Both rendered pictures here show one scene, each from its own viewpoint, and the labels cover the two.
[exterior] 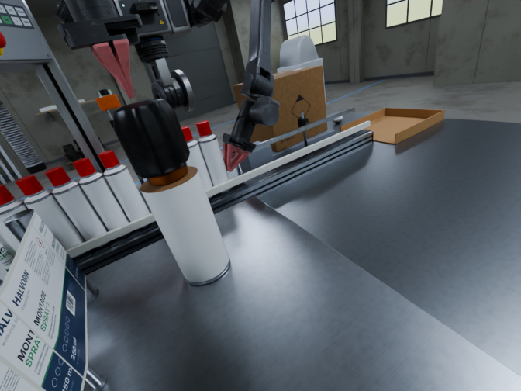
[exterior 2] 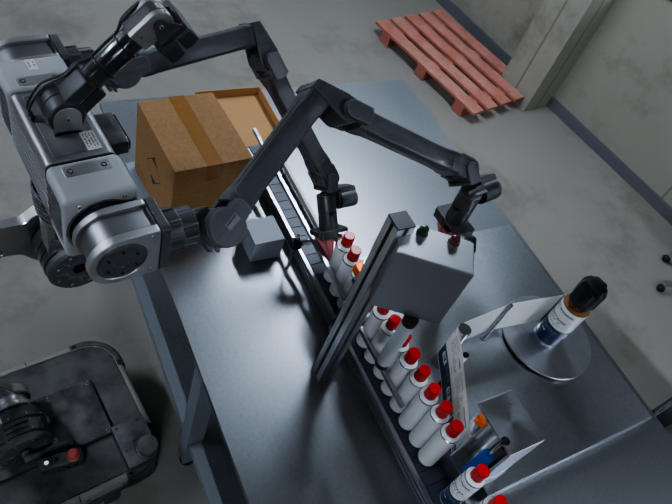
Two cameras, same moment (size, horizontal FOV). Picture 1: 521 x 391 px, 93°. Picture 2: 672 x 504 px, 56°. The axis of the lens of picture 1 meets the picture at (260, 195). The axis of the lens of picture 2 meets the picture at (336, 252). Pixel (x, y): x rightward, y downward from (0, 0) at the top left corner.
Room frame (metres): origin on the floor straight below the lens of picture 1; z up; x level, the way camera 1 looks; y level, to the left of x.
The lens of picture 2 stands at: (1.12, 1.28, 2.39)
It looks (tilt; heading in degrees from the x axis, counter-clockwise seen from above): 48 degrees down; 250
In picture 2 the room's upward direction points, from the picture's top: 23 degrees clockwise
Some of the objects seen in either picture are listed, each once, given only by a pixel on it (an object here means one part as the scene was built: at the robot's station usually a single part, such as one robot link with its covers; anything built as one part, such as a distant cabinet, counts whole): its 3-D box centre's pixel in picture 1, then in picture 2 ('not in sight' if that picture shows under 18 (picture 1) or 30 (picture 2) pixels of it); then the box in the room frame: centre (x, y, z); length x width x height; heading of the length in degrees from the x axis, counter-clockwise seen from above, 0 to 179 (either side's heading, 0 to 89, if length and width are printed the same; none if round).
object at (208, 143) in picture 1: (213, 158); (340, 257); (0.68, 0.10, 0.98); 0.05 x 0.05 x 0.20
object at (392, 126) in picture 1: (389, 123); (241, 119); (0.99, -0.60, 0.85); 0.30 x 0.26 x 0.04; 114
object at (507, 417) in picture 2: not in sight; (510, 421); (0.32, 0.66, 1.14); 0.14 x 0.11 x 0.01; 114
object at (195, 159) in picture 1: (195, 164); (346, 271); (0.66, 0.15, 0.98); 0.05 x 0.05 x 0.20
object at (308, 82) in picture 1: (281, 108); (190, 162); (1.14, -0.18, 0.99); 0.30 x 0.24 x 0.27; 118
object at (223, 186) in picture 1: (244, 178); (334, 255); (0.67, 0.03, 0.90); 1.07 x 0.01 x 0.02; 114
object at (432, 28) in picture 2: not in sight; (453, 62); (-0.54, -2.63, 0.05); 1.07 x 0.74 x 0.10; 123
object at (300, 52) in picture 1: (301, 76); not in sight; (5.58, -1.41, 0.70); 0.79 x 0.67 x 1.40; 122
